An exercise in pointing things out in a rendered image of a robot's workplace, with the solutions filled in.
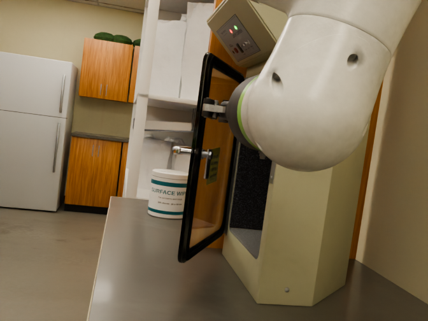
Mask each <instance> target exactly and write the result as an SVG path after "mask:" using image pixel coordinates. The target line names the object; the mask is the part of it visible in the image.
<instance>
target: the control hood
mask: <svg viewBox="0 0 428 321"><path fill-rule="evenodd" d="M259 3H260V2H259ZM259 3H256V2H253V1H251V0H223V1H222V2H221V3H220V4H219V6H218V7H217V8H216V10H215V11H214V12H213V13H212V14H211V15H210V17H209V18H208V19H207V21H206V22H207V24H208V26H209V27H210V29H211V30H212V31H213V33H214V35H215V36H216V37H217V39H218V40H219V42H220V43H221V44H222V46H223V47H224V48H225V50H226V51H227V53H228V54H229V55H230V57H231V58H232V60H233V61H234V62H235V64H236V65H237V66H239V67H243V68H247V67H249V66H252V65H254V64H256V63H259V62H262V61H264V60H266V59H268V58H269V56H270V55H271V53H272V51H273V49H274V47H275V45H276V43H277V41H278V39H279V37H280V35H281V33H282V31H283V28H284V27H285V24H286V23H287V20H288V16H287V14H286V13H284V12H282V11H279V10H277V9H274V8H272V7H270V6H268V5H266V4H263V3H260V4H259ZM234 14H236V16H237V17H238V18H239V20H240V22H241V23H242V24H243V26H244V27H245V29H246V30H247V31H248V33H249V35H251V37H252V39H253V40H254V41H255V43H256V44H257V46H258V47H259V48H260V51H259V52H257V53H255V54H253V55H251V56H249V57H247V58H245V59H243V60H241V61H239V62H238V61H237V60H236V59H235V58H234V56H233V55H232V53H231V52H230V51H229V49H228V48H227V47H226V45H225V43H224V42H223V41H222V39H221V38H220V36H219V35H218V34H217V31H218V30H219V29H220V28H221V27H222V26H223V25H224V24H225V23H226V22H227V21H228V20H229V19H230V18H231V17H232V16H233V15H234Z"/></svg>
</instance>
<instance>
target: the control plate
mask: <svg viewBox="0 0 428 321"><path fill-rule="evenodd" d="M234 26H236V27H237V28H238V30H236V29H235V27H234ZM230 30H231V31H232V32H233V33H231V32H230ZM217 34H218V35H219V36H220V38H221V39H222V41H223V42H224V43H225V45H226V47H227V48H228V49H229V51H230V52H231V53H232V55H233V56H234V58H235V59H236V60H237V61H238V62H239V61H241V60H243V59H245V58H247V57H249V56H251V55H253V54H255V53H257V52H259V51H260V48H259V47H258V46H257V44H256V43H255V41H254V40H253V39H252V37H251V35H249V33H248V31H247V30H246V29H245V27H244V26H243V24H242V23H241V22H240V20H239V18H238V17H237V16H236V14H234V15H233V16H232V17H231V18H230V19H229V20H228V21H227V22H226V23H225V24H224V25H223V26H222V27H221V28H220V29H219V30H218V31H217ZM247 40H248V41H249V42H250V44H249V43H248V44H247V43H246V45H245V46H244V47H241V44H244V42H247ZM237 43H238V44H239V46H240V47H241V48H242V50H243V51H244V52H243V53H241V52H240V50H239V48H238V47H237V46H236V44H237ZM234 48H236V49H237V50H238V53H236V52H235V51H234ZM232 50H233V51H234V53H235V54H234V53H233V52H232Z"/></svg>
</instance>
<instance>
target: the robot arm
mask: <svg viewBox="0 0 428 321"><path fill-rule="evenodd" d="M251 1H253V2H256V3H259V2H260V3H263V4H266V5H268V6H270V7H272V8H274V9H277V10H279V11H282V12H284V13H286V14H287V16H288V20H287V23H286V24H285V27H284V28H283V31H282V33H281V35H280V37H279V39H278V41H277V43H276V45H275V47H274V49H273V51H272V53H271V55H270V56H269V59H268V60H267V62H266V64H265V66H264V68H263V70H262V71H261V72H260V74H259V75H256V76H253V77H250V78H248V79H246V80H245V81H243V82H242V83H240V84H239V85H238V86H237V87H236V89H235V90H234V92H233V93H232V95H231V97H230V100H229V101H228V100H223V101H222V103H221V104H220V106H219V103H218V100H213V99H210V98H209V97H207V98H204V101H203V110H202V115H201V116H203V117H204V118H210V119H212V120H216V119H217V118H218V122H223V123H229V127H230V129H231V131H232V133H233V135H234V136H235V137H236V139H237V140H238V141H239V142H240V143H242V144H243V145H245V146H247V147H248V148H251V149H253V150H257V151H259V153H260V154H259V156H260V159H265V157H266V156H267V157H268V158H269V159H271V160H272V161H273V162H275V163H277V164H278V165H280V166H282V167H284V168H287V169H291V170H294V171H301V172H314V171H321V170H324V169H328V168H331V167H333V166H335V165H337V164H339V163H340V162H342V161H344V160H345V159H346V158H347V157H349V156H350V155H351V154H352V153H353V152H354V151H355V149H356V148H357V147H358V146H359V144H360V143H361V141H362V139H363V138H364V135H365V133H366V131H367V127H368V123H369V120H370V118H371V114H372V112H373V108H374V105H375V102H376V98H377V96H378V92H379V89H380V87H381V84H382V81H383V78H384V76H385V73H386V71H387V68H388V66H389V63H390V60H391V58H392V56H393V54H394V52H395V50H396V48H397V46H398V44H399V42H400V40H401V38H402V36H403V34H404V32H405V30H406V28H407V27H408V25H409V23H410V21H411V19H412V17H413V16H414V14H415V12H416V10H417V8H418V7H419V5H420V3H421V1H422V0H251ZM260 3H259V4H260Z"/></svg>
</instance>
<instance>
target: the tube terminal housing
mask: <svg viewBox="0 0 428 321"><path fill-rule="evenodd" d="M267 61H268V59H266V60H264V61H262V62H259V63H256V64H254V65H252V66H249V67H248V68H247V70H246V77H248V78H250V77H253V76H256V75H259V74H260V72H261V71H262V70H263V68H264V66H265V64H266V62H267ZM370 121H371V118H370V120H369V123H368V127H367V131H366V133H365V135H364V138H363V139H362V141H361V143H360V144H359V146H358V147H357V148H356V149H355V151H354V152H353V153H352V154H351V155H350V156H349V157H347V158H346V159H345V160H344V161H342V162H340V163H339V164H337V165H335V166H333V167H331V168H328V169H324V170H321V171H314V172H301V171H294V170H291V169H287V168H284V167H282V166H280V165H278V164H277V163H276V166H275V175H274V180H273V184H272V183H269V186H268V191H267V200H266V209H265V214H264V222H263V227H262V236H261V241H260V250H259V256H258V258H257V259H255V258H254V257H253V255H252V254H251V253H250V252H249V251H248V250H247V249H246V248H245V247H244V246H243V245H242V244H241V243H240V242H239V240H238V239H237V238H236V237H235V236H234V235H233V233H232V232H231V231H230V230H229V229H230V228H231V227H229V223H228V228H227V235H226V234H224V244H223V249H222V254H223V256H224V257H225V259H226V260H227V261H228V263H229V264H230V266H231V267H232V268H233V270H234V272H235V273H236V274H237V276H238V277H239V279H240V280H241V281H242V283H243V284H244V286H245V287H246V289H247V290H248V291H249V293H250V294H251V296H252V297H253V298H254V300H255V302H256V303H257V304H279V305H291V306H313V305H315V304H317V303H318V302H320V301H321V300H323V299H324V298H326V297H327V296H329V295H330V294H332V293H333V292H335V291H336V290H338V289H340V288H341V287H342V286H344V285H345V282H346V274H347V269H348V261H349V256H350V249H351V244H352V236H353V228H354V223H355V216H356V211H357V203H358V199H359V191H360V183H361V178H362V171H363V166H364V158H365V154H366V146H367V138H368V133H369V126H370ZM239 146H240V142H239ZM238 155H239V148H238ZM237 164H238V157H237V162H236V169H237ZM235 178H236V171H235V176H234V183H235ZM233 192H234V185H233V190H232V197H233ZM231 206H232V199H231ZM230 216H231V209H230V214H229V221H230Z"/></svg>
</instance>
